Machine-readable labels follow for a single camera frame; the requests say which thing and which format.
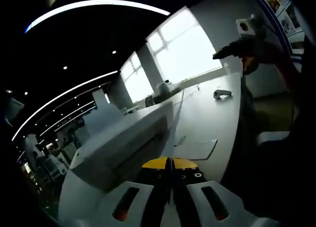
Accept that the curved ceiling light strip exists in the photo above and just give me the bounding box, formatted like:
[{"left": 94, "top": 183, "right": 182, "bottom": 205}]
[{"left": 11, "top": 70, "right": 119, "bottom": 142}]

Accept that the thin printer cable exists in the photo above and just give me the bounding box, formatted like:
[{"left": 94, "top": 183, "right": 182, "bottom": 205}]
[{"left": 181, "top": 83, "right": 201, "bottom": 102}]

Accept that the white paper sheet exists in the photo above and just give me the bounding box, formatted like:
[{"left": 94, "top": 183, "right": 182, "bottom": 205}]
[{"left": 162, "top": 90, "right": 186, "bottom": 161}]

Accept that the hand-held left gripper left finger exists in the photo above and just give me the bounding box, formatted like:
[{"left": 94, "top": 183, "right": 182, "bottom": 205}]
[{"left": 93, "top": 155, "right": 172, "bottom": 227}]

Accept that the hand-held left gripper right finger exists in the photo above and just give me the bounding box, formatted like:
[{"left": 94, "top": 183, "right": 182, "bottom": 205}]
[{"left": 172, "top": 157, "right": 250, "bottom": 227}]

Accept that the ceiling air conditioner unit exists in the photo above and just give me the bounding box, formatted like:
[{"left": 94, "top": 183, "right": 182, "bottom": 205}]
[{"left": 6, "top": 98, "right": 25, "bottom": 121}]

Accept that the white game controller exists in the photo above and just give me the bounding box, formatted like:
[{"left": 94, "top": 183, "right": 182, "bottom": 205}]
[{"left": 213, "top": 88, "right": 233, "bottom": 101}]

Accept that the white printer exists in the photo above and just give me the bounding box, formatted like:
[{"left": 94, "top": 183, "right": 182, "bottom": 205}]
[{"left": 70, "top": 100, "right": 219, "bottom": 195}]

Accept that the narrow window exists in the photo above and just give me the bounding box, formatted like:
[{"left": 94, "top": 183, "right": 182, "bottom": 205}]
[{"left": 120, "top": 51, "right": 153, "bottom": 104}]

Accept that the large window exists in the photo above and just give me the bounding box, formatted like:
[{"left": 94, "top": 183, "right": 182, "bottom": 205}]
[{"left": 147, "top": 8, "right": 223, "bottom": 86}]

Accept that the person's black clothing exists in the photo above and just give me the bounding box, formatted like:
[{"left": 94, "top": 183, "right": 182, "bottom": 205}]
[{"left": 222, "top": 128, "right": 316, "bottom": 220}]

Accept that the long curved ceiling light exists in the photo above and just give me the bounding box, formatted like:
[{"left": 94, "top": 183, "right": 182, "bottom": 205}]
[{"left": 24, "top": 0, "right": 171, "bottom": 35}]

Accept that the white round appliance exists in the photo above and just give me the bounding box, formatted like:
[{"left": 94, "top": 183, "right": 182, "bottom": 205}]
[{"left": 157, "top": 81, "right": 181, "bottom": 97}]

